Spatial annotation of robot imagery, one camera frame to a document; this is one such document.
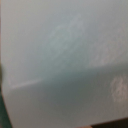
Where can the grey green gripper finger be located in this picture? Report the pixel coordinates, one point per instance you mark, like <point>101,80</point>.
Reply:
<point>4,119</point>

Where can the small white milk carton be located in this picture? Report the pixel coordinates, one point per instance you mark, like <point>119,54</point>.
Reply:
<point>64,62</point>

